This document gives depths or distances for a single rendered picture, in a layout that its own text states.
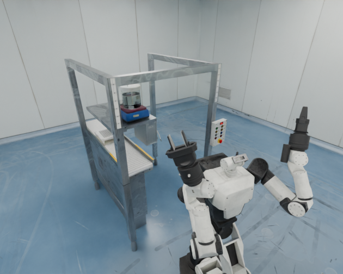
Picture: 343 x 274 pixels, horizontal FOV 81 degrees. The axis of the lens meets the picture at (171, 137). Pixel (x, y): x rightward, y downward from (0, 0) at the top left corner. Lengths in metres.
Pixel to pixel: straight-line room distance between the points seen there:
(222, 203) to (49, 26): 4.37
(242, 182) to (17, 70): 4.39
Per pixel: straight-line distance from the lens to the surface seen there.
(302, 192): 1.24
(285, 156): 1.19
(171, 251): 2.33
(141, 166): 1.82
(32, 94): 4.89
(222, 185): 1.08
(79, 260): 2.46
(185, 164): 0.77
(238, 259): 1.54
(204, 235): 0.89
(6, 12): 4.76
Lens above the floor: 1.97
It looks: 28 degrees down
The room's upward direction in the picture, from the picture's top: straight up
